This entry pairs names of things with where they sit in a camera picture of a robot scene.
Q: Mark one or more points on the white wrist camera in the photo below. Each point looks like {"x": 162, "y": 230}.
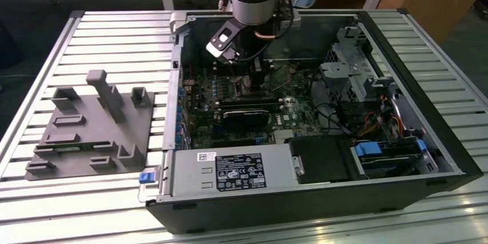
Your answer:
{"x": 223, "y": 41}
{"x": 290, "y": 21}

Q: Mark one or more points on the silver chipset heatsink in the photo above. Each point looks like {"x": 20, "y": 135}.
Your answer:
{"x": 284, "y": 135}

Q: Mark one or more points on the black RAM slot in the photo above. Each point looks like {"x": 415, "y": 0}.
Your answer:
{"x": 223, "y": 71}
{"x": 251, "y": 107}
{"x": 223, "y": 66}
{"x": 251, "y": 101}

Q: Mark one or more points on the grey parts rack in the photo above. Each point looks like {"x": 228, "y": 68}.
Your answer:
{"x": 87, "y": 129}

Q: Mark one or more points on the grey metal drive cage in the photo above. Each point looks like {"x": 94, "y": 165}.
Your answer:
{"x": 343, "y": 75}

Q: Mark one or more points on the black graphics card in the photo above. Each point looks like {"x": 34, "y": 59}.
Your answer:
{"x": 246, "y": 118}

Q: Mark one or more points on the CPU socket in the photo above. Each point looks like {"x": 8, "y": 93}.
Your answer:
{"x": 240, "y": 88}

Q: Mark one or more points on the black open PC case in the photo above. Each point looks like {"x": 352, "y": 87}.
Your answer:
{"x": 267, "y": 215}

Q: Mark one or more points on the green motherboard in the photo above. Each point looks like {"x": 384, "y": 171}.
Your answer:
{"x": 298, "y": 107}

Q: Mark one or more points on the blue case latch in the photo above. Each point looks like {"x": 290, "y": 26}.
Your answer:
{"x": 148, "y": 176}

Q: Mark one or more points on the grey power supply unit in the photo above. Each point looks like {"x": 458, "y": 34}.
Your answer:
{"x": 191, "y": 175}

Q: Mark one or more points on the grey case release latch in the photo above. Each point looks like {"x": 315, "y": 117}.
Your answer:
{"x": 179, "y": 22}

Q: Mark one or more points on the blue disk carrier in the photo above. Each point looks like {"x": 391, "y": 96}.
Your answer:
{"x": 368, "y": 149}

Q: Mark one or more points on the black disk bay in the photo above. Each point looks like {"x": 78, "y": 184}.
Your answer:
{"x": 324, "y": 158}

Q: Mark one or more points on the small blue clip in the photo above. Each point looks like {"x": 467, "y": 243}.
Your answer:
{"x": 420, "y": 145}

